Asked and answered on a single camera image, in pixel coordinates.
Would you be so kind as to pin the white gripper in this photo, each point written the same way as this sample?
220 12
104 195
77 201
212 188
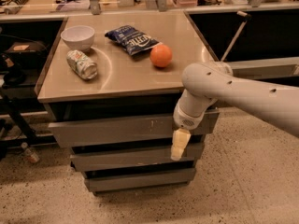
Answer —
186 119

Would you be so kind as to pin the grey top drawer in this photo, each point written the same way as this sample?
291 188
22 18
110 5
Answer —
91 132

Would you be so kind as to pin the grey drawer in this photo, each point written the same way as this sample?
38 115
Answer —
104 184
121 158
91 132

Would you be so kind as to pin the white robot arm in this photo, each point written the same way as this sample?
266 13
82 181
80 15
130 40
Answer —
206 83

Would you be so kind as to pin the grey bottom drawer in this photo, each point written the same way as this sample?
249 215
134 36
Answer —
104 184

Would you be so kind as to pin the grey drawer cabinet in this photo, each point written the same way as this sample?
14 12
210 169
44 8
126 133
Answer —
128 85

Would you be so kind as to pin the grey middle drawer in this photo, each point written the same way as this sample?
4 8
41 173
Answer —
121 158

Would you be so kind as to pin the orange fruit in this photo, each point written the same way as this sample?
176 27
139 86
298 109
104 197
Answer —
161 56

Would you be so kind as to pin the blue chip bag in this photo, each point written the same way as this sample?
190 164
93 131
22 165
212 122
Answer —
132 40

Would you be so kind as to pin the white stick black tip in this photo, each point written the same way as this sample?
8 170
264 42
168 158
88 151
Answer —
245 18

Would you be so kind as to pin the white bowl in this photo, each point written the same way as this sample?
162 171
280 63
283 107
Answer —
79 37

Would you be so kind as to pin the plastic water bottle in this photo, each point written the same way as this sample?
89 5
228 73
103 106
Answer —
29 153

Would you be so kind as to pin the black stand frame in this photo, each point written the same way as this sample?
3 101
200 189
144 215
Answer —
19 112

